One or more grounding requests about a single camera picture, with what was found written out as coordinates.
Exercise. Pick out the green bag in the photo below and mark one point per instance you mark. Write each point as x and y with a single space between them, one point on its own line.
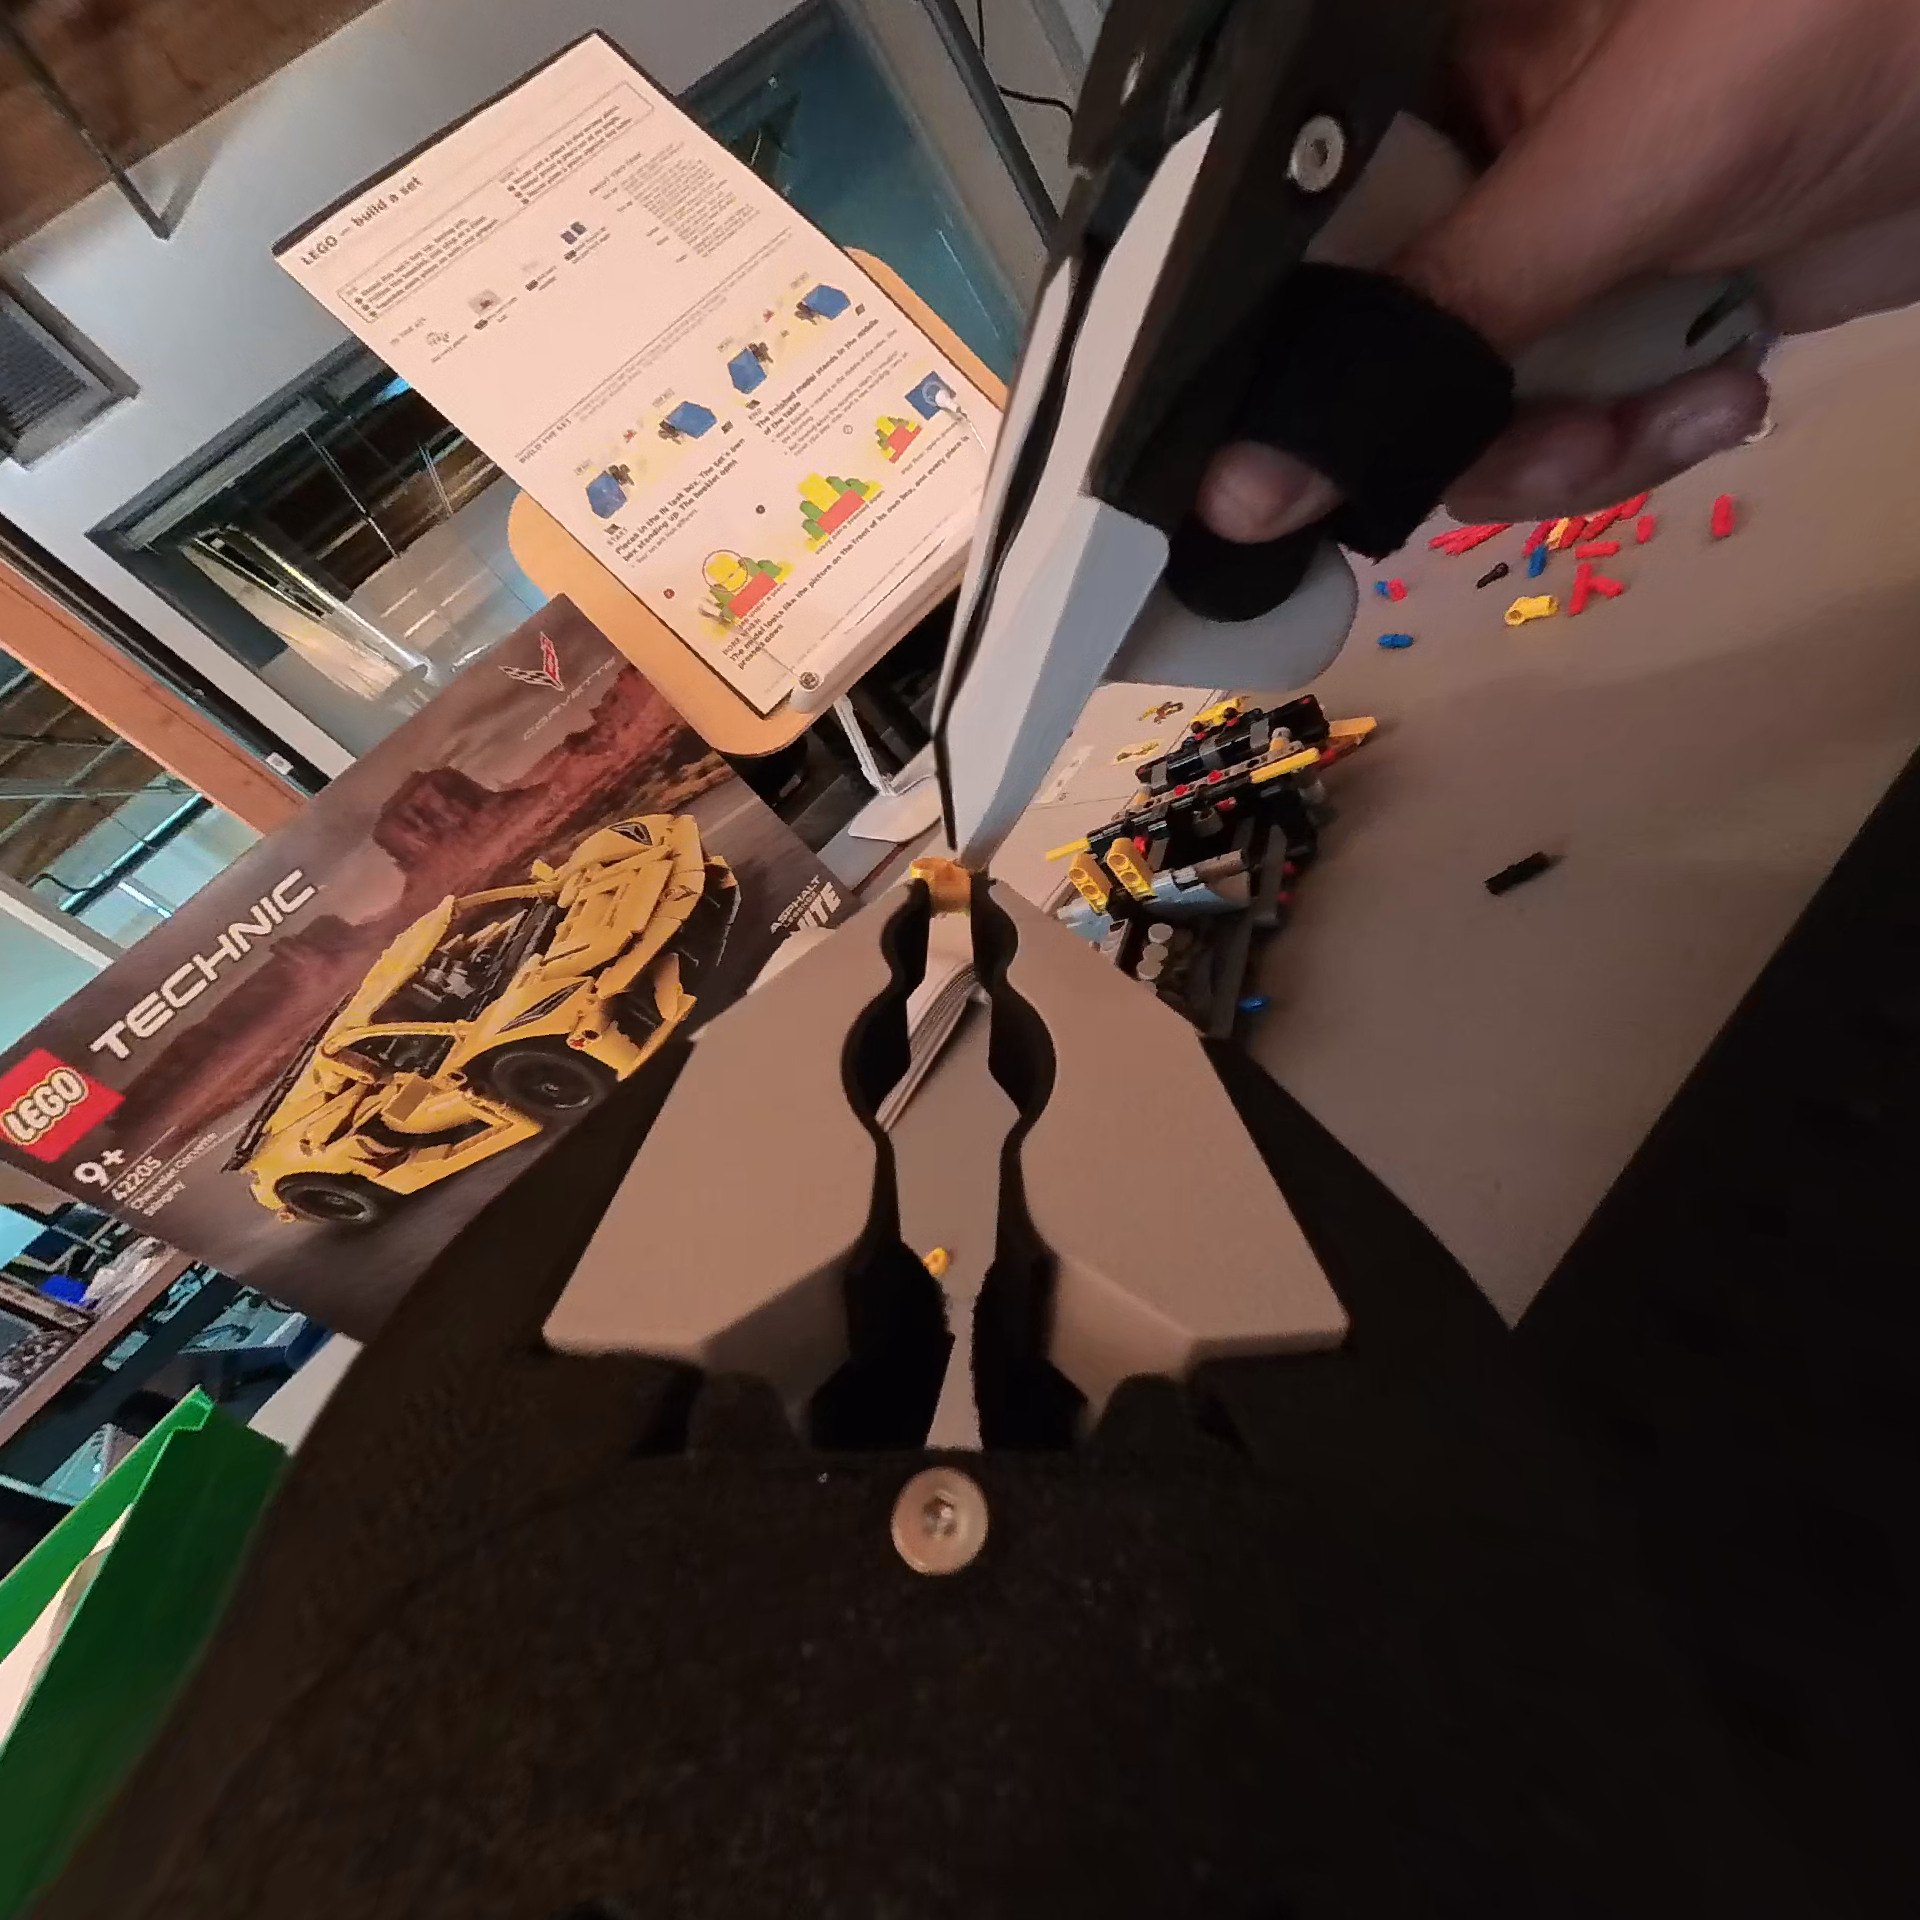
134 1562

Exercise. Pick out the wooden sheet stand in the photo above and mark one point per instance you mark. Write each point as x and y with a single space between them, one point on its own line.
659 648

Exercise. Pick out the person's right hand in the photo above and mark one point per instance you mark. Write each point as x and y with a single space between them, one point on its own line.
1679 136

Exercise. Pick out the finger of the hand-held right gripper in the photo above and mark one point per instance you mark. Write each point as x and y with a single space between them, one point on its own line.
1035 662

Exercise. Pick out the yellow lego connector piece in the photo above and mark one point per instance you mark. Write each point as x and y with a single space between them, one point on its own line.
941 885

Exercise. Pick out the lego instruction booklet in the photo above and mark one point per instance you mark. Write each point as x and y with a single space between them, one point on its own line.
1063 808

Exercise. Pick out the scattered small lego pieces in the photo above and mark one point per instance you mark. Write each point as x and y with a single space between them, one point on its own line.
1572 545

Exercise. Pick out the black lego pin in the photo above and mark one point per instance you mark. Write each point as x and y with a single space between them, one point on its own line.
1515 876

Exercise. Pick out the lego box with yellow car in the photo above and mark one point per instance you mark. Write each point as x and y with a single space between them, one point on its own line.
451 960

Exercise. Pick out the printed instruction sheet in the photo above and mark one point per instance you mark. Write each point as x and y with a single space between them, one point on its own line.
644 345

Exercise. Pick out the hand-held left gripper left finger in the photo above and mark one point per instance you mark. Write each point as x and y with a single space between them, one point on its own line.
704 1202

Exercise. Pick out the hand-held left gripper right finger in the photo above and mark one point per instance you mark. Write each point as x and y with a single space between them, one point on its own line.
1168 1202

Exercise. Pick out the wall vent grille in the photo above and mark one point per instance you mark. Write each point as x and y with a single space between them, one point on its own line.
54 372

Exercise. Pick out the lego car chassis model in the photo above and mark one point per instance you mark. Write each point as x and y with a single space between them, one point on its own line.
1215 839

